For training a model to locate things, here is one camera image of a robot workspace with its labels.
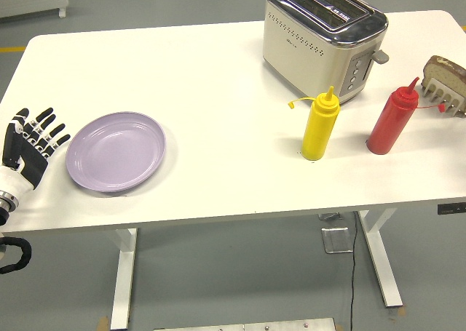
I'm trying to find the black table control panel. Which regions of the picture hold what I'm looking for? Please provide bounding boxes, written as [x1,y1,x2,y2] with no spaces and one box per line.
[437,202,466,215]

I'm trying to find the silver toast rack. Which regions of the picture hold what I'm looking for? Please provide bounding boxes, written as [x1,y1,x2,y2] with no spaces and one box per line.
[420,78,466,119]

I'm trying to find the brown bread slice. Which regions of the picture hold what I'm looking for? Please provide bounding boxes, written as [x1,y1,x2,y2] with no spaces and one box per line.
[422,55,466,94]

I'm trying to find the white table leg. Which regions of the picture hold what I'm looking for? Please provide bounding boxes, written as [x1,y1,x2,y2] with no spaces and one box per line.
[109,228,139,330]
[358,209,404,308]

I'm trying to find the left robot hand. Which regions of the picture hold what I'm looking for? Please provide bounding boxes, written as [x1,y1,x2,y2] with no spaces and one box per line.
[0,107,72,201]

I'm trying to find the black floor cable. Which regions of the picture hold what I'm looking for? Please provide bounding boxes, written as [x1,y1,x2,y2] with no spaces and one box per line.
[347,210,360,331]

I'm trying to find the yellow squeeze bottle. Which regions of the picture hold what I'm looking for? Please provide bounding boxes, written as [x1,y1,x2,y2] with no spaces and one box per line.
[287,85,341,161]

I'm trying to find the long metal floor plate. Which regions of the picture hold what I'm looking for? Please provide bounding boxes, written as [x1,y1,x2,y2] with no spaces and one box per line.
[152,316,338,331]

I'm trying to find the cream and chrome toaster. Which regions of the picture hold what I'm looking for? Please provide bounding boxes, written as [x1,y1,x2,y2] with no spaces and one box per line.
[262,0,390,105]

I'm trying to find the red squeeze bottle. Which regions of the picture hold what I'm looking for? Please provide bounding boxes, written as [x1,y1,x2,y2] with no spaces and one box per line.
[366,76,446,156]

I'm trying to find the purple round plate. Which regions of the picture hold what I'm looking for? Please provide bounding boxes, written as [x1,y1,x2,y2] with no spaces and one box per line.
[65,111,167,194]

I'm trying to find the square metal floor plate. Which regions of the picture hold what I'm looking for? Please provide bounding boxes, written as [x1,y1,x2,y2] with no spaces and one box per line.
[320,227,355,255]

